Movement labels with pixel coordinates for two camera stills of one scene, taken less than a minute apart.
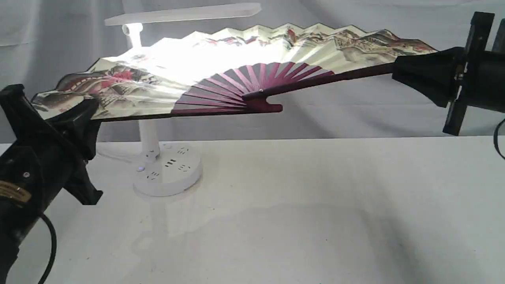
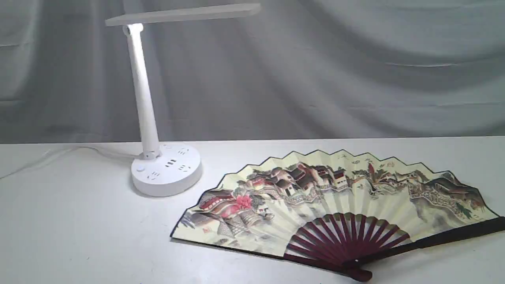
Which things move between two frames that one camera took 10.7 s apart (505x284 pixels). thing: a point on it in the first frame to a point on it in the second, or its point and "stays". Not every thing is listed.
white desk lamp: x=167 y=169 stays
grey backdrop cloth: x=42 y=41 stays
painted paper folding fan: x=229 y=71 to x=346 y=213
